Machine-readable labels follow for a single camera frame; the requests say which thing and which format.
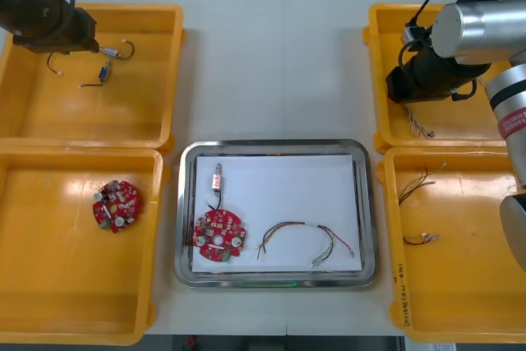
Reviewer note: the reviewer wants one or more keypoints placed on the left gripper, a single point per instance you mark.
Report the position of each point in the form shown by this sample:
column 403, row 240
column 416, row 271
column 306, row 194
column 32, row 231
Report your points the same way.
column 78, row 38

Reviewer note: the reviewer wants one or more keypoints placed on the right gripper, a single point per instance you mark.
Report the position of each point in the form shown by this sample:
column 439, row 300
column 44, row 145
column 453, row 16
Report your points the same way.
column 400, row 84

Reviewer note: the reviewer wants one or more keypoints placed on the white paper sheet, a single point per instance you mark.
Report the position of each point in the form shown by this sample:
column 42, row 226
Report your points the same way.
column 287, row 186

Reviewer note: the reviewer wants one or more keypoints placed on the steel tray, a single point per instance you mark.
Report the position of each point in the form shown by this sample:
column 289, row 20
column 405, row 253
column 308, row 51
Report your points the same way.
column 185, row 162

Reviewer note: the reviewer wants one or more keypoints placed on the round red circuit board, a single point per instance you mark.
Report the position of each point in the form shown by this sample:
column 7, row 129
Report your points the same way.
column 119, row 207
column 220, row 240

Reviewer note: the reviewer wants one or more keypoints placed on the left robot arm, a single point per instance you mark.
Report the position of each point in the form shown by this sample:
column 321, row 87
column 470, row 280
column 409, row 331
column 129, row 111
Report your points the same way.
column 37, row 10

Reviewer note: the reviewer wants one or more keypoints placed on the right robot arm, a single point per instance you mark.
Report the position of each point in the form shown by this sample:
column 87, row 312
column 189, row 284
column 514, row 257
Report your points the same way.
column 472, row 30

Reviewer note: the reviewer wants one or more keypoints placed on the yellow-orange plastic bin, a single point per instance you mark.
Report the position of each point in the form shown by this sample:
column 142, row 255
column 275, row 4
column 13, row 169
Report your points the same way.
column 452, row 123
column 61, row 285
column 82, row 121

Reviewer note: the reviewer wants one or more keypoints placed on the yellow-orange bin with handwriting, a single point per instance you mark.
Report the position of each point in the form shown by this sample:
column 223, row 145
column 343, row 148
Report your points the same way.
column 452, row 285

